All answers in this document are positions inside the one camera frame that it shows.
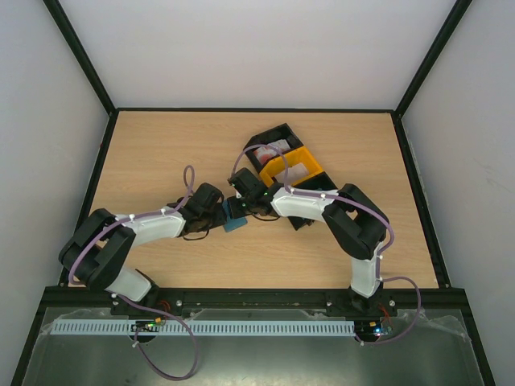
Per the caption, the teal card holder wallet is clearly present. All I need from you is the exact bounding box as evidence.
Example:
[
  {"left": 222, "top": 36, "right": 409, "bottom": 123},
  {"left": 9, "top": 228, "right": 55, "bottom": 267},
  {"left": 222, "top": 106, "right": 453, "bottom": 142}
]
[{"left": 222, "top": 199, "right": 248, "bottom": 232}]

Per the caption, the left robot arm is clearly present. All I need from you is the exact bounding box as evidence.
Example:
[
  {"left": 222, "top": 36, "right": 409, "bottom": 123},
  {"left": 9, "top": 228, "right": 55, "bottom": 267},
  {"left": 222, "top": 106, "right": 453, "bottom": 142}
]
[{"left": 59, "top": 183, "right": 226, "bottom": 302}]

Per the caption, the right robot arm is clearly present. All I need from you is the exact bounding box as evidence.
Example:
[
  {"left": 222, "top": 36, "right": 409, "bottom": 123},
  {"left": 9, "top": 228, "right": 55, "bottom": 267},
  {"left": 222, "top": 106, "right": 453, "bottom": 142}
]
[{"left": 228, "top": 168, "right": 394, "bottom": 315}]

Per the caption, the red white card stack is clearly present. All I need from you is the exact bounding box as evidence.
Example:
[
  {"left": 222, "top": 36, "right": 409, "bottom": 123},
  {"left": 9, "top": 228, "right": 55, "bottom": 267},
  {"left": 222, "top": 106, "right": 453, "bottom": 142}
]
[{"left": 253, "top": 139, "right": 290, "bottom": 165}]

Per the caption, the white pink card stack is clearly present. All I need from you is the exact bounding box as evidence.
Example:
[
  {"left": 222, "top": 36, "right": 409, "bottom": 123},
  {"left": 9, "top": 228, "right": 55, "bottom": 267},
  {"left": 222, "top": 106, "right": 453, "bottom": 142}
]
[{"left": 274, "top": 163, "right": 310, "bottom": 185}]

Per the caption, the black bin with teal cards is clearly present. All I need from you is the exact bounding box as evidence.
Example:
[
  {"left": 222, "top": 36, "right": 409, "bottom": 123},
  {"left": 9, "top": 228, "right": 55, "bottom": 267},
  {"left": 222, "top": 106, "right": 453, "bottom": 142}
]
[{"left": 288, "top": 172, "right": 337, "bottom": 231}]

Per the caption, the yellow plastic bin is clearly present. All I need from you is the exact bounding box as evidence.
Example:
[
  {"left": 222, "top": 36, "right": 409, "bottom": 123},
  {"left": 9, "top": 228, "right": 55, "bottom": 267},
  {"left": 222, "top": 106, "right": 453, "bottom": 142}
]
[{"left": 259, "top": 146, "right": 324, "bottom": 187}]

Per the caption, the black enclosure frame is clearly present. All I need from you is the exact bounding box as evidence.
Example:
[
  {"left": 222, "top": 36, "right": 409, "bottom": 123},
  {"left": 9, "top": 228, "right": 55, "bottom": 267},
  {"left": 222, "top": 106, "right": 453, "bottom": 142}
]
[{"left": 7, "top": 0, "right": 496, "bottom": 386}]

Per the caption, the white slotted cable duct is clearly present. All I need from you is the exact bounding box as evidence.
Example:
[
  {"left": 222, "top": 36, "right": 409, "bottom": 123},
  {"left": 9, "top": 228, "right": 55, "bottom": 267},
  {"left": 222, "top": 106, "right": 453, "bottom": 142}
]
[{"left": 49, "top": 319, "right": 356, "bottom": 337}]

